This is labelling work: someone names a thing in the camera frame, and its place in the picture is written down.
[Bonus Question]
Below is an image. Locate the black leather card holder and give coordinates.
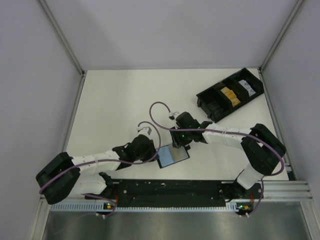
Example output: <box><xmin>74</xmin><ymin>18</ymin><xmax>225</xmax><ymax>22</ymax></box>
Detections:
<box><xmin>157</xmin><ymin>144</ymin><xmax>190</xmax><ymax>169</ymax></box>

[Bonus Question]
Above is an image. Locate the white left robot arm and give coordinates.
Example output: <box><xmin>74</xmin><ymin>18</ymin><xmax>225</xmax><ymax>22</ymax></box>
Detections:
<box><xmin>35</xmin><ymin>134</ymin><xmax>159</xmax><ymax>205</ymax></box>

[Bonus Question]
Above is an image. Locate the stack of black cards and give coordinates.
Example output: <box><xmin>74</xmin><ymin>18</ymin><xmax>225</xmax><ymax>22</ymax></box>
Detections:
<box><xmin>208</xmin><ymin>100</ymin><xmax>225</xmax><ymax>116</ymax></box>

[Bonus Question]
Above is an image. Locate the upper silver card in bin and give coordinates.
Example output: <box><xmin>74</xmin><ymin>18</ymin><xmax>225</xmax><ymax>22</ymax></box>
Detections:
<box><xmin>239</xmin><ymin>79</ymin><xmax>251</xmax><ymax>89</ymax></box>

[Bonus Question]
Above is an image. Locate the silver card in bin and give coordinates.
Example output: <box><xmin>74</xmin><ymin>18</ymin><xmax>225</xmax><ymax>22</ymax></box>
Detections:
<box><xmin>246</xmin><ymin>87</ymin><xmax>256</xmax><ymax>97</ymax></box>
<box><xmin>239</xmin><ymin>79</ymin><xmax>251</xmax><ymax>89</ymax></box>

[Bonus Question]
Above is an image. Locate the lower silver card in bin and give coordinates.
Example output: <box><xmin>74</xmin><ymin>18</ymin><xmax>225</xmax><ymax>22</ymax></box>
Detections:
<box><xmin>246</xmin><ymin>87</ymin><xmax>256</xmax><ymax>97</ymax></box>

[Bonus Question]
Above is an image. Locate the black left storage bin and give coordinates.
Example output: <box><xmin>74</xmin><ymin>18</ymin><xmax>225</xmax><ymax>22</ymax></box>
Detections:
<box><xmin>196</xmin><ymin>86</ymin><xmax>232</xmax><ymax>123</ymax></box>

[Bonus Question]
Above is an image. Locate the black storage bin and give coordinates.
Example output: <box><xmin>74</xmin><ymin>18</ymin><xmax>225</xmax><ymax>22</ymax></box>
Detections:
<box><xmin>196</xmin><ymin>86</ymin><xmax>232</xmax><ymax>123</ymax></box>
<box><xmin>232</xmin><ymin>68</ymin><xmax>265</xmax><ymax>101</ymax></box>

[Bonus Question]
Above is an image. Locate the black right storage bin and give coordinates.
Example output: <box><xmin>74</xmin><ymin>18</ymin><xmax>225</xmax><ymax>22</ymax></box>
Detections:
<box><xmin>232</xmin><ymin>68</ymin><xmax>265</xmax><ymax>101</ymax></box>

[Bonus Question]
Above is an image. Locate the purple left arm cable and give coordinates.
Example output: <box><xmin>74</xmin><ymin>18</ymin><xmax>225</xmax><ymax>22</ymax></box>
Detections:
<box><xmin>38</xmin><ymin>120</ymin><xmax>162</xmax><ymax>218</ymax></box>

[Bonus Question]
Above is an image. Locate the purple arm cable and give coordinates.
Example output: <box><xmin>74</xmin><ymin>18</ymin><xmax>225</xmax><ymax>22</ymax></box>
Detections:
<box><xmin>148</xmin><ymin>101</ymin><xmax>286</xmax><ymax>216</ymax></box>
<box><xmin>38</xmin><ymin>120</ymin><xmax>162</xmax><ymax>218</ymax></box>

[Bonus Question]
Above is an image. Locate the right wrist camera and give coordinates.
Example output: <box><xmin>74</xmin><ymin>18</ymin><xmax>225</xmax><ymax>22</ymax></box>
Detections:
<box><xmin>168</xmin><ymin>111</ymin><xmax>180</xmax><ymax>121</ymax></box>

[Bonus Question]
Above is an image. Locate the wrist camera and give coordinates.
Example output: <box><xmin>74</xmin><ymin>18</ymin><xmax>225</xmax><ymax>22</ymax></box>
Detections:
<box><xmin>137</xmin><ymin>126</ymin><xmax>152</xmax><ymax>137</ymax></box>
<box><xmin>168</xmin><ymin>111</ymin><xmax>180</xmax><ymax>121</ymax></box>

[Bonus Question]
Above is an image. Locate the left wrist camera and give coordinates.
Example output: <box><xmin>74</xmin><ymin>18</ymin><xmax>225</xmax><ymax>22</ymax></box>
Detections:
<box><xmin>137</xmin><ymin>126</ymin><xmax>152</xmax><ymax>137</ymax></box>

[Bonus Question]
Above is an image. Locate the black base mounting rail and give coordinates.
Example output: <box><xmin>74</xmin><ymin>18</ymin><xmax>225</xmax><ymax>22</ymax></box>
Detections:
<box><xmin>99</xmin><ymin>179</ymin><xmax>262</xmax><ymax>208</ymax></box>

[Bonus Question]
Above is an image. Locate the white slotted cable duct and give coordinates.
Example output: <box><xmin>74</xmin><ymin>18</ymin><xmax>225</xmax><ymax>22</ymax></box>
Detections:
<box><xmin>49</xmin><ymin>201</ymin><xmax>251</xmax><ymax>213</ymax></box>

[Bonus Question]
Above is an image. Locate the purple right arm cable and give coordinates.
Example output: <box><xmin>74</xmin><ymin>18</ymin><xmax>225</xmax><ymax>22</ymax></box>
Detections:
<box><xmin>148</xmin><ymin>101</ymin><xmax>286</xmax><ymax>216</ymax></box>

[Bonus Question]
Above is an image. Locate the front aluminium frame rail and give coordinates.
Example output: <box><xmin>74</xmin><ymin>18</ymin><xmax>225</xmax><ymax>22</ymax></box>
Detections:
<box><xmin>39</xmin><ymin>181</ymin><xmax>314</xmax><ymax>201</ymax></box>

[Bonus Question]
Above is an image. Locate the left aluminium frame post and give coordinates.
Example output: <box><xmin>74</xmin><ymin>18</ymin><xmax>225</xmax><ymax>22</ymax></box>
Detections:
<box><xmin>36</xmin><ymin>0</ymin><xmax>85</xmax><ymax>77</ymax></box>

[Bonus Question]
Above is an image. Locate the aluminium corner frame post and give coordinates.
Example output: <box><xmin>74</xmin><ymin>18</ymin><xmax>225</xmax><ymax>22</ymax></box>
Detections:
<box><xmin>258</xmin><ymin>0</ymin><xmax>306</xmax><ymax>74</ymax></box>

